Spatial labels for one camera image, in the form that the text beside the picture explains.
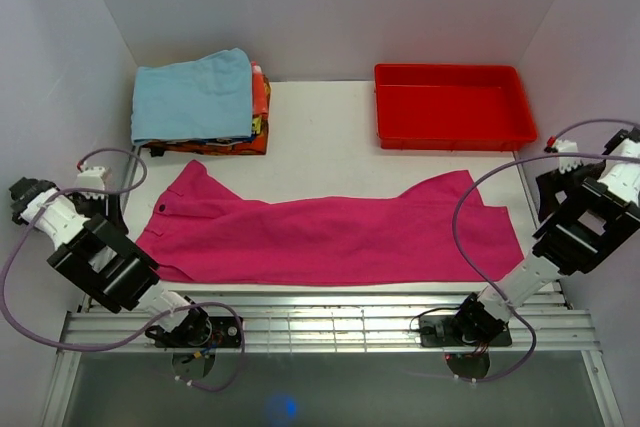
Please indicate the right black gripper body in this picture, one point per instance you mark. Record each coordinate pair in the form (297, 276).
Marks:
(593, 171)

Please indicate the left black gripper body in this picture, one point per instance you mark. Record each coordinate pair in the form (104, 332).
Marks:
(90, 206)

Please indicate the pink trousers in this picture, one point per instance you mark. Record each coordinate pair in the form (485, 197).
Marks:
(438, 230)

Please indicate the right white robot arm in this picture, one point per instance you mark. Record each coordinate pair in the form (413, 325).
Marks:
(586, 213)

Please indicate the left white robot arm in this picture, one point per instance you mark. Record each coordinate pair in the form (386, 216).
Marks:
(92, 250)

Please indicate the folded orange patterned trousers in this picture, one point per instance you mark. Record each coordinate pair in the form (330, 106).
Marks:
(255, 144)

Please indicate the red plastic tray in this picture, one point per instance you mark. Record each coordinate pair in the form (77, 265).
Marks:
(452, 108)

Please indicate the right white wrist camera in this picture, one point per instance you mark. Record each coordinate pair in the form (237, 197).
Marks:
(565, 154)

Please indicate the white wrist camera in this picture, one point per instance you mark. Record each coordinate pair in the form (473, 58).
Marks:
(93, 178)
(565, 154)

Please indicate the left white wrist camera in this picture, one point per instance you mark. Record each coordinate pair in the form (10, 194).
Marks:
(93, 178)

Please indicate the aluminium rail frame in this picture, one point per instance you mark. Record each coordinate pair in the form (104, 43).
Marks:
(374, 319)

